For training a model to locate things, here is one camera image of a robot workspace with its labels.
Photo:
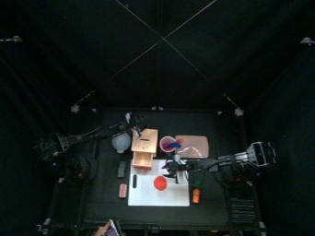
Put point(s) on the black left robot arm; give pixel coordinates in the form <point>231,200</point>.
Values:
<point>82,138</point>

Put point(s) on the orange toy carrot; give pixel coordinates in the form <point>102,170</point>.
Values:
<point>196,195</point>

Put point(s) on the dark grey rectangular block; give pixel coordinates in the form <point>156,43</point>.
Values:
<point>122,169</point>

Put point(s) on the person hand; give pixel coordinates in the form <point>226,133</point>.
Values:
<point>103,230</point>

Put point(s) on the pink rectangular tray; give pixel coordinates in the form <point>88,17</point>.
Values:
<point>195,144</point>

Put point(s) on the white plastic bowl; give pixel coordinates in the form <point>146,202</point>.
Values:
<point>122,142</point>

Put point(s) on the black marker pen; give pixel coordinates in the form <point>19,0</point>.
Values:
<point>134,181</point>

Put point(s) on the blue plastic spoon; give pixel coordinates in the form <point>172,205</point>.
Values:
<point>176,142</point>

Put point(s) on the wooden drawer with orange front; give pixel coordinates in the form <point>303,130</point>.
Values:
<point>143,160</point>

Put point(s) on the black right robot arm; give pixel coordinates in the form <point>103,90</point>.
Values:
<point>230,159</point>

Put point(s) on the metal frame corner clamp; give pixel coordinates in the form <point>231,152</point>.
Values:
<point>75,108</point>
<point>15,39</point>
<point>307,40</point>
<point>239,111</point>

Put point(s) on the white purple handheld device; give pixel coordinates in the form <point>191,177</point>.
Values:
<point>115,229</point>

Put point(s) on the wooden drawer cabinet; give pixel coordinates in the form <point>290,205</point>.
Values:
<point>144,140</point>

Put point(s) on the white cutting mat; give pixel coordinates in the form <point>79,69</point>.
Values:
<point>158,196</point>

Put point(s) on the black printed label sheet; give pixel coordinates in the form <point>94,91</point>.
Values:
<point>242,210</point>

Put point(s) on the pink rectangular block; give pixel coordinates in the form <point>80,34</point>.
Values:
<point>123,191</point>

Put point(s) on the small green toy piece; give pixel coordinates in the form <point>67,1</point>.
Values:
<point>196,184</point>

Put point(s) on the flat red dough disc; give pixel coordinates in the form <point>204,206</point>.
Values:
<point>160,183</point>

